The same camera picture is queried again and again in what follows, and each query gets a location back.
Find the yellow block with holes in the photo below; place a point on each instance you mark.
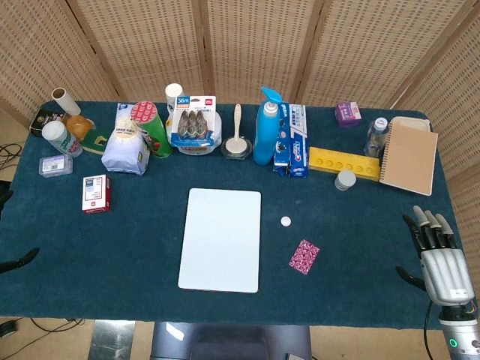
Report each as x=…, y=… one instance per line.
x=345, y=163

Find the blue Oreo box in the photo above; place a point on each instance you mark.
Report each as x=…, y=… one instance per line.
x=281, y=150

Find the small white round cap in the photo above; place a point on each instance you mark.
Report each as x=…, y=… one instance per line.
x=286, y=221

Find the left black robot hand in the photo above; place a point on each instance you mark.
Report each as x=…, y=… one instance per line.
x=20, y=259

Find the purple small box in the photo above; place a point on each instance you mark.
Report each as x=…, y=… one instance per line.
x=348, y=114

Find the rattan folding screen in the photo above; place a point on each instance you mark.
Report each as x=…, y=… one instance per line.
x=243, y=48

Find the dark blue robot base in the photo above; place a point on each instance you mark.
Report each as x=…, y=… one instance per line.
x=232, y=343

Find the small clear plastic box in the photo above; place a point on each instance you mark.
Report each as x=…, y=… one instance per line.
x=55, y=166

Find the clear plastic storage container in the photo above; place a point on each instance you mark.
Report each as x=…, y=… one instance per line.
x=217, y=138

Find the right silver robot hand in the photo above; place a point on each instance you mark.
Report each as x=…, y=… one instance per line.
x=446, y=273

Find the clear water bottle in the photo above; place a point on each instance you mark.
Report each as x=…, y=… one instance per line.
x=376, y=138

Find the blue sports bottle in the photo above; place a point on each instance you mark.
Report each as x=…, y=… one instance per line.
x=264, y=138

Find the grey round cap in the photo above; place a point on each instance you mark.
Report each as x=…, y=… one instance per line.
x=345, y=180

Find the white cylindrical bottle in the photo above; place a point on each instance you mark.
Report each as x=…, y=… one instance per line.
x=173, y=92

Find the small black bowl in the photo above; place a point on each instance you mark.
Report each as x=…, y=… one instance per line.
x=248, y=150

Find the blue white toothpaste box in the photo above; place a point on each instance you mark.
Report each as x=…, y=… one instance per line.
x=298, y=150

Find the pale lavender paper bag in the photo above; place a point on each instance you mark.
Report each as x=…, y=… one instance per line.
x=123, y=150

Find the kraft spiral notebook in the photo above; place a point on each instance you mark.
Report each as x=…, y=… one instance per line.
x=408, y=161

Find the amber orange jar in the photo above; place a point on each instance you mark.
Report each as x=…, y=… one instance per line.
x=79, y=123

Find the black tin box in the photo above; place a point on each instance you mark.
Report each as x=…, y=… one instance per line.
x=41, y=119

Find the red white small box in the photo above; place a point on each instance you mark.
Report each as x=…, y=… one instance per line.
x=94, y=195

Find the white rectangular board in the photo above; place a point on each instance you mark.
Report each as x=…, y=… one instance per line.
x=221, y=240

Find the green Pringles can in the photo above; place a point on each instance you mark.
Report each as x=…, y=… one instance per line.
x=159, y=135

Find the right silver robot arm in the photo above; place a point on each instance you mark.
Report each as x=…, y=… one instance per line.
x=463, y=333

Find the teal table cloth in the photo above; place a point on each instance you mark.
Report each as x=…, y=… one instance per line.
x=131, y=255

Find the metal table leg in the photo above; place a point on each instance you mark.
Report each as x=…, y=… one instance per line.
x=112, y=341

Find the tape rolls retail pack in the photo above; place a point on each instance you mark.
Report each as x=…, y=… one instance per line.
x=193, y=120

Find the beige lidded lunch box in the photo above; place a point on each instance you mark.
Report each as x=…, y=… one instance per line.
x=410, y=123

